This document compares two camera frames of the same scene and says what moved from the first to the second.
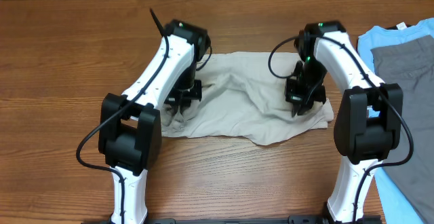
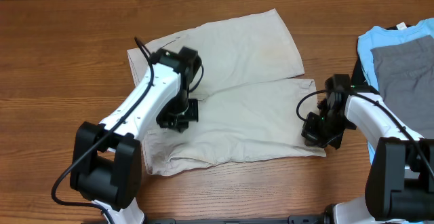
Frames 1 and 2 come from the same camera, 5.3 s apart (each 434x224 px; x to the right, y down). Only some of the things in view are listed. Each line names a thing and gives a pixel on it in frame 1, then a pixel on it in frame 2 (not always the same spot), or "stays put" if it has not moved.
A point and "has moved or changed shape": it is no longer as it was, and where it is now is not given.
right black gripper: (294, 96) → (314, 138)
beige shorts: (244, 94) has moved or changed shape
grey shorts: (410, 62) stays put
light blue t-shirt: (397, 208) stays put
